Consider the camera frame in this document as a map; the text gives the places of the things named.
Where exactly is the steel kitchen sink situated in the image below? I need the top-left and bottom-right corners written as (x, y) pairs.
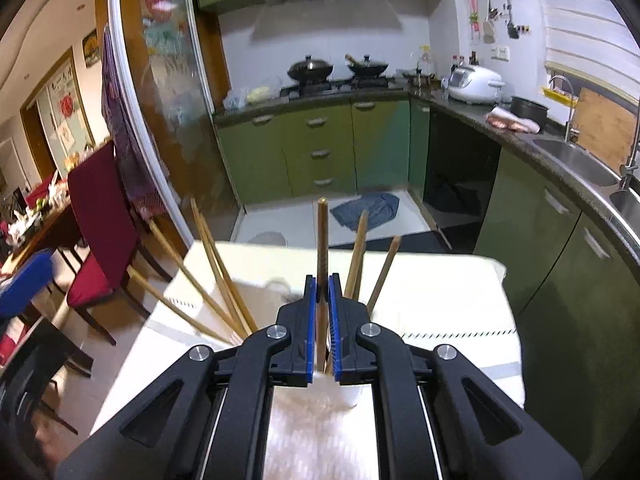
top-left (531, 137), bottom-right (621, 188)

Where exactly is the white patterned tablecloth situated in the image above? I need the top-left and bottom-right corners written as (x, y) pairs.
top-left (90, 300), bottom-right (526, 480)

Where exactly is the black hanging spatula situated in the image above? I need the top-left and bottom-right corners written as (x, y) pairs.
top-left (505, 0), bottom-right (521, 40)

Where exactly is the grey floor cloth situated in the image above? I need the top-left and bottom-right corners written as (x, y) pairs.
top-left (248, 231), bottom-right (288, 247)

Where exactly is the black wok with spatula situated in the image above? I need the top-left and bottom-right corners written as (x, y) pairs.
top-left (345, 53), bottom-right (390, 78)

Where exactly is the white rice cooker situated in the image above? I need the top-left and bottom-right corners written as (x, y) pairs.
top-left (446, 64), bottom-right (505, 106)

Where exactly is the black wok with lid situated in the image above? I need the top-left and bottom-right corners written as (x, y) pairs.
top-left (287, 54), bottom-right (334, 83)

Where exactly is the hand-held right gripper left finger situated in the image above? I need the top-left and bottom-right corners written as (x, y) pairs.
top-left (55, 275), bottom-right (318, 480)

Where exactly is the yellow sponge rack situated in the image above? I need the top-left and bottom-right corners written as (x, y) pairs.
top-left (541, 86), bottom-right (576, 106)

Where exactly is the blue floor cloth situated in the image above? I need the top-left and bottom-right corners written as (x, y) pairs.
top-left (330, 192), bottom-right (401, 231)

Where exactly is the white slotted plastic utensil basket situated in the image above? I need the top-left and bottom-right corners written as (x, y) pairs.
top-left (215, 280), bottom-right (363, 411)

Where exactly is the white hanging spatula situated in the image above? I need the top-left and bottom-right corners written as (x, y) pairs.
top-left (482, 0), bottom-right (498, 45)

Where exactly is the olive brown chopstick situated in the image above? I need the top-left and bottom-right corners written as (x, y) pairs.
top-left (149, 221), bottom-right (240, 336)
top-left (126, 266), bottom-right (235, 347)

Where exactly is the steel gooseneck faucet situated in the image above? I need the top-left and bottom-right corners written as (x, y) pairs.
top-left (547, 75), bottom-right (576, 143)

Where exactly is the clear plastic bag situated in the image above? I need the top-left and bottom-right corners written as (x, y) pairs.
top-left (223, 76), bottom-right (283, 111)

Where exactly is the black gas stove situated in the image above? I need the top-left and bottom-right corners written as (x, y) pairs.
top-left (280, 76), bottom-right (408, 98)

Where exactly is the wooden dining table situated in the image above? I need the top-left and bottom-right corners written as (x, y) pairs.
top-left (0, 195), bottom-right (83, 281)

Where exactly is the green base cabinet with drawers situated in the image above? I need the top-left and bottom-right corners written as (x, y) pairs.
top-left (215, 97), bottom-right (431, 206)

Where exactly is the dark brown ridged chopstick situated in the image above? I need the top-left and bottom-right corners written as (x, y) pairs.
top-left (316, 198), bottom-right (331, 376)

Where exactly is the framed wall picture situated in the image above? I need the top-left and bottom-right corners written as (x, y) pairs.
top-left (81, 29), bottom-right (99, 68)

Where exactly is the white window blind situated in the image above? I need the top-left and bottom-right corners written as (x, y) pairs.
top-left (532, 0), bottom-right (640, 96)

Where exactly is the wall notice board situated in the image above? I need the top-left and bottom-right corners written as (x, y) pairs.
top-left (35, 57), bottom-right (96, 181)

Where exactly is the pink wrapped meat packet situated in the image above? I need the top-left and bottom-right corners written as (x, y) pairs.
top-left (484, 106), bottom-right (542, 134)

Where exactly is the dark stone countertop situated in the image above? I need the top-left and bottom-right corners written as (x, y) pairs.
top-left (212, 85), bottom-right (640, 271)

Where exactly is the blue chair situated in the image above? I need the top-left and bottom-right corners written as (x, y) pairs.
top-left (0, 249), bottom-right (56, 318)

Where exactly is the light bamboo chopstick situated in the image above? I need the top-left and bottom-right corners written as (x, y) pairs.
top-left (197, 212), bottom-right (252, 339)
top-left (190, 198), bottom-right (242, 336)

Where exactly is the steel tap column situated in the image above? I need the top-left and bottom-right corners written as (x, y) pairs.
top-left (620, 110), bottom-right (640, 191)

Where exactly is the red covered dining chair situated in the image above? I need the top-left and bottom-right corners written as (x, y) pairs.
top-left (66, 140), bottom-right (173, 346)

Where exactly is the black inner pot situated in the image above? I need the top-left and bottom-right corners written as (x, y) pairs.
top-left (509, 96), bottom-right (550, 133)

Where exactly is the group of condiment bottles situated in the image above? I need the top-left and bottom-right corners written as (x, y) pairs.
top-left (450, 52), bottom-right (481, 73)

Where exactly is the sliding glass door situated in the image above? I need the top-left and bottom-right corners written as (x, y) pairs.
top-left (107, 0), bottom-right (246, 261)

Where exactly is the purple patterned hanging cloth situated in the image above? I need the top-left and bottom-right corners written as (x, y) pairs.
top-left (101, 25), bottom-right (168, 221)

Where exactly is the wooden cutting board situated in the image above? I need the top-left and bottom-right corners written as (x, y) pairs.
top-left (570, 86), bottom-right (640, 173)

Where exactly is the black chair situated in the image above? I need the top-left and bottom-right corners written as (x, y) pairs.
top-left (0, 317), bottom-right (96, 436)

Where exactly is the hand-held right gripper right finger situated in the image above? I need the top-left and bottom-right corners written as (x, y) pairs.
top-left (327, 274), bottom-right (583, 480)

